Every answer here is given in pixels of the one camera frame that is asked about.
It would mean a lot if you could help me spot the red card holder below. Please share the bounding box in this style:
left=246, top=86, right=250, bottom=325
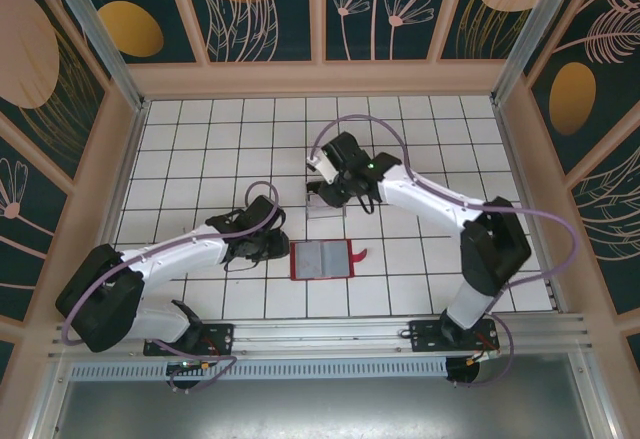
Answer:
left=288, top=239, right=371, bottom=283

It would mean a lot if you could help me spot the clear plastic box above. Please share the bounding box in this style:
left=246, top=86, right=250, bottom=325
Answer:
left=304, top=180, right=350, bottom=221

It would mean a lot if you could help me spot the small green circuit board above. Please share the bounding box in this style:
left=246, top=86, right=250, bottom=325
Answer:
left=166, top=359, right=214, bottom=376

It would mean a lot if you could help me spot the grey metal sheet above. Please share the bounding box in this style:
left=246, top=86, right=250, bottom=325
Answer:
left=47, top=377, right=599, bottom=439

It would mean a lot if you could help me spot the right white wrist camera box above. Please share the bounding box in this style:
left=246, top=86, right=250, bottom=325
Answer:
left=305, top=144, right=342, bottom=186

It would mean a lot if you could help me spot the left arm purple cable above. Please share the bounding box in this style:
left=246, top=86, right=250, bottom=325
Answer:
left=59, top=181, right=290, bottom=394

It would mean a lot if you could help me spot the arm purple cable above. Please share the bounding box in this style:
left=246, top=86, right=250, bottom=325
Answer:
left=308, top=113, right=579, bottom=390
left=59, top=181, right=290, bottom=394

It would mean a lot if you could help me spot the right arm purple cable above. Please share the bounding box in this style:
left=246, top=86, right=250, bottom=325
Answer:
left=308, top=113, right=579, bottom=390

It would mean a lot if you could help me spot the aluminium mounting rail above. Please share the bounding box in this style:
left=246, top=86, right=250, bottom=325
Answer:
left=47, top=312, right=595, bottom=361

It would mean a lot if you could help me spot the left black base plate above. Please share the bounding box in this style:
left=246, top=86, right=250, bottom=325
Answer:
left=143, top=322, right=236, bottom=358

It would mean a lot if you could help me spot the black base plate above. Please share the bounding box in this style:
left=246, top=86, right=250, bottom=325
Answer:
left=143, top=322, right=236, bottom=358
left=408, top=319, right=501, bottom=356

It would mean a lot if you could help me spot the grey slotted cable duct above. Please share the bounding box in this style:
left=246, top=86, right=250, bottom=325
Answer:
left=67, top=357, right=450, bottom=380

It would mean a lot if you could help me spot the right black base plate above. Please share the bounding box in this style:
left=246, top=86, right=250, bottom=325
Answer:
left=408, top=319, right=501, bottom=356

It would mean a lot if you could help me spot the aluminium frame post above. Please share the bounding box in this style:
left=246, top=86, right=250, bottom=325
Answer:
left=491, top=0, right=572, bottom=106
left=41, top=0, right=147, bottom=112

